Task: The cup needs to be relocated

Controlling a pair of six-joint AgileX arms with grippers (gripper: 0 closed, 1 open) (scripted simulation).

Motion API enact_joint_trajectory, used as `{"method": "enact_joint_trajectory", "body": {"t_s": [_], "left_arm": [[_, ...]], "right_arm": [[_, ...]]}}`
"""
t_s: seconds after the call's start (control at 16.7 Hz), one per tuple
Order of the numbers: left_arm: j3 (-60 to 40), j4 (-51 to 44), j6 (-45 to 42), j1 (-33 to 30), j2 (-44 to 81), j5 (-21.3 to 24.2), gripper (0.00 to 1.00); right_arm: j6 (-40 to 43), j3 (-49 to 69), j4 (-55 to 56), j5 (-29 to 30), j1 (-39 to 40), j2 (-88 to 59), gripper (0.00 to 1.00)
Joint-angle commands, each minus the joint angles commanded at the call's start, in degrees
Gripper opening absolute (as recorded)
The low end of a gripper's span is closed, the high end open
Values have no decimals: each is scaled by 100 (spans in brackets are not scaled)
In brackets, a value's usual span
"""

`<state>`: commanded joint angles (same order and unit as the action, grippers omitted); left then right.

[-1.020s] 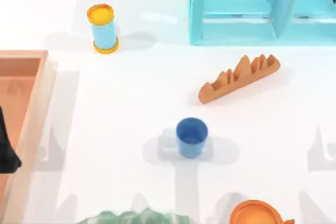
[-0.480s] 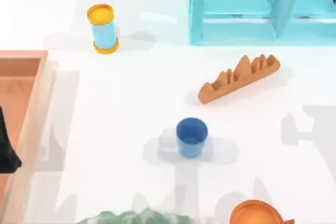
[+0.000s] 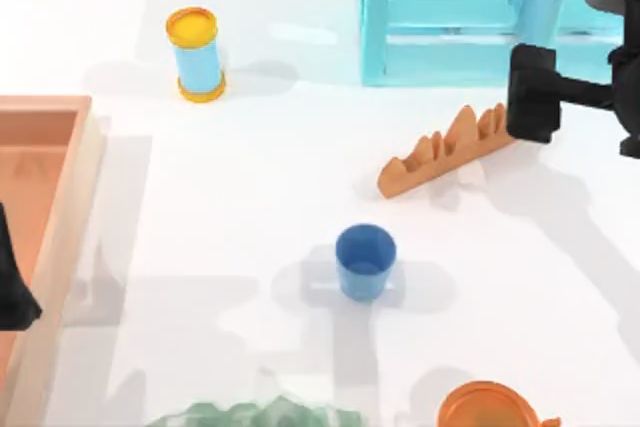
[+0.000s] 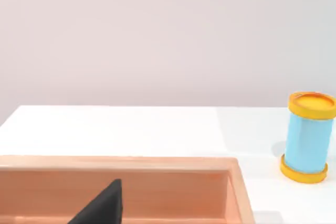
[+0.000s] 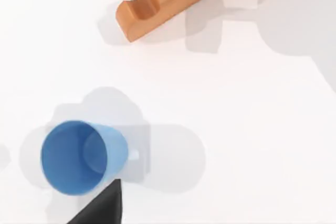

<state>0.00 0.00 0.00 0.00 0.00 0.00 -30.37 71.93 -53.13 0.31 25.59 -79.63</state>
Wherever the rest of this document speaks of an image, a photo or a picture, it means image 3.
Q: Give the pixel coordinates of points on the orange plant pot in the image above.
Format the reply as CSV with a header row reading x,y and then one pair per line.
x,y
480,409

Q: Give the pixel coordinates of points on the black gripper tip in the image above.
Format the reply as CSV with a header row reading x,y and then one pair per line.
x,y
12,292

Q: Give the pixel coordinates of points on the shallow salmon-coloured box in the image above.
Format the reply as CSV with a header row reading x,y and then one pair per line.
x,y
55,162

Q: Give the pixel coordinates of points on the brown bread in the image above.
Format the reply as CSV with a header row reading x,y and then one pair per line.
x,y
440,159

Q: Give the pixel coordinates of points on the light blue rack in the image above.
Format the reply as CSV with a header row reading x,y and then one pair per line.
x,y
440,22

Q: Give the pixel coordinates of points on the blue cup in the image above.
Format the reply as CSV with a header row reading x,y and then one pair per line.
x,y
365,267

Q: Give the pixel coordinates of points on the yellow and blue can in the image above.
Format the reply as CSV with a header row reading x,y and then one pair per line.
x,y
197,59

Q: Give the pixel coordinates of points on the green leafy plant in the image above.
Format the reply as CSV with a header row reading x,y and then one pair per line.
x,y
260,417

